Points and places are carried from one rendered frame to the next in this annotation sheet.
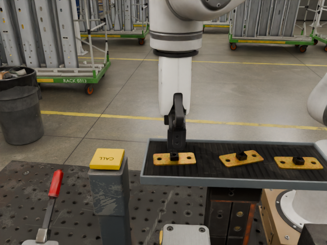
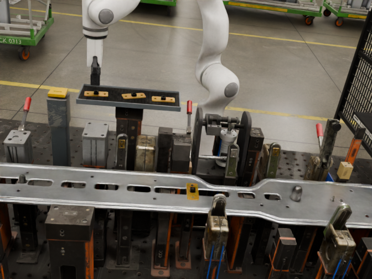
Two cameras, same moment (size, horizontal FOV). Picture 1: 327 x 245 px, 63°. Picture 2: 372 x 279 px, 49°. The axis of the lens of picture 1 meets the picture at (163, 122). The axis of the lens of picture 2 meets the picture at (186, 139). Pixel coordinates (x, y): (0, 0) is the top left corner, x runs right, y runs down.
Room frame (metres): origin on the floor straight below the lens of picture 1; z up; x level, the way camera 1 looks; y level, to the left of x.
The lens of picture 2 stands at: (-0.94, -0.15, 1.81)
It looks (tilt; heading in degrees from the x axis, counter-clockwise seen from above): 30 degrees down; 351
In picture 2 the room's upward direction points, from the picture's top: 7 degrees clockwise
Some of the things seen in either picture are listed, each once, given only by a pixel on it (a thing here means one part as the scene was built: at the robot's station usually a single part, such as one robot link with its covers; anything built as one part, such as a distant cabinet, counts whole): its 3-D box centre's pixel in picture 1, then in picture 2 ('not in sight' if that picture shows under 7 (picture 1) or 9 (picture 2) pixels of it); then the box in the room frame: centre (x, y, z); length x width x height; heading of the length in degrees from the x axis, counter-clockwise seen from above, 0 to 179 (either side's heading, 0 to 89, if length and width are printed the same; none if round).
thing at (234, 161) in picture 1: (241, 156); (133, 94); (0.45, -0.16, 1.17); 0.08 x 0.04 x 0.01; 106
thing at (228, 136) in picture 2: not in sight; (214, 171); (0.30, -0.47, 0.94); 0.18 x 0.13 x 0.49; 87
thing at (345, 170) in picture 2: not in sight; (332, 205); (0.19, -0.91, 0.88); 0.04 x 0.04 x 0.36; 87
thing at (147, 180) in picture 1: (235, 161); (130, 97); (0.44, -0.14, 1.16); 0.37 x 0.14 x 0.02; 87
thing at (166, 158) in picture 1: (174, 157); (96, 92); (0.45, -0.02, 1.17); 0.08 x 0.04 x 0.01; 93
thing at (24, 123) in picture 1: (16, 106); not in sight; (2.51, 1.49, 0.36); 0.54 x 0.50 x 0.73; 173
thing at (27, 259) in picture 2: not in sight; (27, 219); (0.13, 0.17, 0.84); 0.11 x 0.06 x 0.29; 177
